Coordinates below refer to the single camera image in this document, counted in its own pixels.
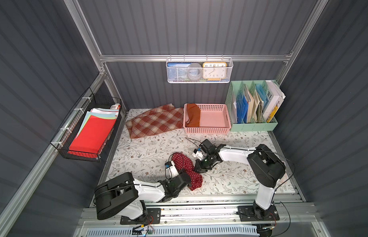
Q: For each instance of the white book in organizer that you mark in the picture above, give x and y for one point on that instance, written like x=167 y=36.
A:
x=275 y=98

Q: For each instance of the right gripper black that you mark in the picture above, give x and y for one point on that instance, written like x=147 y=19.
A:
x=202 y=161

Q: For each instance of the blue folders in organizer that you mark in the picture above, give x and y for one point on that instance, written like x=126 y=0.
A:
x=242 y=105

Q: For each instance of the red paper stack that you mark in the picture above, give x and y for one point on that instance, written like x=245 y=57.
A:
x=92 y=134

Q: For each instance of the yellow alarm clock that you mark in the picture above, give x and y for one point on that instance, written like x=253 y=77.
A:
x=214 y=71

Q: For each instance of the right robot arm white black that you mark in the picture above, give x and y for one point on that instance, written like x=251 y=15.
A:
x=267 y=167

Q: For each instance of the rust orange skirt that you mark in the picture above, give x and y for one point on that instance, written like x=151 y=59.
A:
x=194 y=114

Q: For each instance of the grey tape roll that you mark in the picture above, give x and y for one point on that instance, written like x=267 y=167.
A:
x=194 y=72

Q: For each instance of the floral table mat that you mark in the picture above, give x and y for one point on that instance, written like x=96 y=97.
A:
x=145 y=159

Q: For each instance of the mint green file organizer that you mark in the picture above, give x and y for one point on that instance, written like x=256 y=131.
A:
x=234 y=88

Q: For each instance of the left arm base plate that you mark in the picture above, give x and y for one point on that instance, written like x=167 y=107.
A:
x=149 y=216

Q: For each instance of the dark red polka-dot skirt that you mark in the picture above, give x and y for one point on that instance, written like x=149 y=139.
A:
x=181 y=161

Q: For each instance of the blue box in basket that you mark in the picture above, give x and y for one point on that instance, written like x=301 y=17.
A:
x=177 y=72

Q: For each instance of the black wire side basket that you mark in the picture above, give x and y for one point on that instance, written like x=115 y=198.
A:
x=93 y=103

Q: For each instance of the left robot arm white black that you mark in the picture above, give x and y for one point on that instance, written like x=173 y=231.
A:
x=124 y=195

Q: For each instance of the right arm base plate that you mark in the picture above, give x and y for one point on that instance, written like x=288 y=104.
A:
x=255 y=213

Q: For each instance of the red plaid skirt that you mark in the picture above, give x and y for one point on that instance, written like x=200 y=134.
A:
x=155 y=121

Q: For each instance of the pink plastic basket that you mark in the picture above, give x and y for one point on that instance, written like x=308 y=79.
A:
x=213 y=119

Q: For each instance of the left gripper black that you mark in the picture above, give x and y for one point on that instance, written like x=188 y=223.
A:
x=185 y=177

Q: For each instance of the white wire wall basket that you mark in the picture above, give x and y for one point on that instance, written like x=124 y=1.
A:
x=201 y=60

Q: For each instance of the small orange white card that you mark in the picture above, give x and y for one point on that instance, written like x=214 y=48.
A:
x=283 y=179

